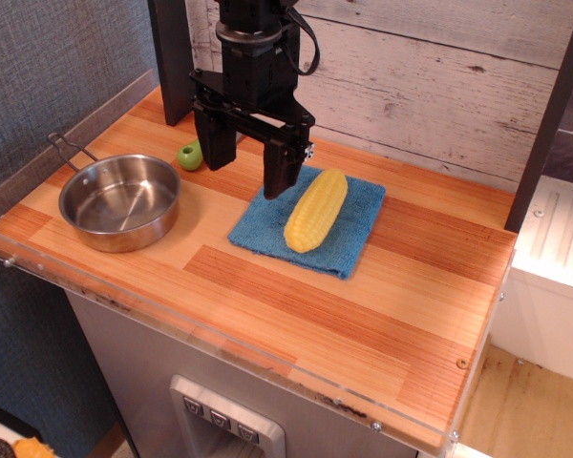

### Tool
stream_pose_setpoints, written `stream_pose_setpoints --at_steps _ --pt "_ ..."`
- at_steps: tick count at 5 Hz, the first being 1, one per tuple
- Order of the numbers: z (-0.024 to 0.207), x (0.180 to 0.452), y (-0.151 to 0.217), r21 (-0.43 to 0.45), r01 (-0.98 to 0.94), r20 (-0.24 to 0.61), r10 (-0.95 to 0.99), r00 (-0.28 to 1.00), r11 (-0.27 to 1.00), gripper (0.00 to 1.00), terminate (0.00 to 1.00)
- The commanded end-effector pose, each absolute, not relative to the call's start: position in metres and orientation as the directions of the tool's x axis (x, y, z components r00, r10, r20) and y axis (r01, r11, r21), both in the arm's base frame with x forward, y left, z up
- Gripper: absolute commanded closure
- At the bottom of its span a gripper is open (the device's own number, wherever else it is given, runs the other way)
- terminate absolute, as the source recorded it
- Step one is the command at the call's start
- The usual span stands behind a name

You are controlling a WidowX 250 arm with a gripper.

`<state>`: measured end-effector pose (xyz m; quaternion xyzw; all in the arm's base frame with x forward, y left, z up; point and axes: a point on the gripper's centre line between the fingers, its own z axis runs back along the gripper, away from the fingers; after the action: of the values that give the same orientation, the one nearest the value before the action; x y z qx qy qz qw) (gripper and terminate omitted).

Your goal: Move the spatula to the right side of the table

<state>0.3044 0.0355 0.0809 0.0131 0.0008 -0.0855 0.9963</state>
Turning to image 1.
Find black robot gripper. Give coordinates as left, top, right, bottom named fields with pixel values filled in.
left=190, top=36, right=315, bottom=199

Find green handled grey spatula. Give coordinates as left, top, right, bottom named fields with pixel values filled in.
left=177, top=139, right=203, bottom=172

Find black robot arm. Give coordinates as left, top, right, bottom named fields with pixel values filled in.
left=191, top=1, right=320, bottom=199

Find blue cloth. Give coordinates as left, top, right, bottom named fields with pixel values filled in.
left=228, top=166, right=386, bottom=280

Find yellow toy corn cob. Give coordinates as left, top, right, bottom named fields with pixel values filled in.
left=284, top=169, right=349, bottom=254

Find stainless steel pan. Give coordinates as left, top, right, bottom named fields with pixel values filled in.
left=47, top=133, right=180, bottom=253

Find silver toy fridge dispenser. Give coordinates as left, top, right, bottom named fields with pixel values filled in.
left=170, top=374, right=287, bottom=457

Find white toy sink unit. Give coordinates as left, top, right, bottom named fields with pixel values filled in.
left=490, top=177, right=573, bottom=379

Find orange object bottom left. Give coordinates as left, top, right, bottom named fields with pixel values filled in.
left=12, top=437, right=56, bottom=458

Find dark left vertical post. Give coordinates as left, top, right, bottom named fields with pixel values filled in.
left=147, top=0, right=195, bottom=126

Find dark vertical post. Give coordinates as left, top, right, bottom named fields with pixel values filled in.
left=504, top=32, right=573, bottom=233
left=147, top=0, right=195, bottom=126

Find dark right vertical post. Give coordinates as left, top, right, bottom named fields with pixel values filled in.
left=504, top=32, right=573, bottom=233

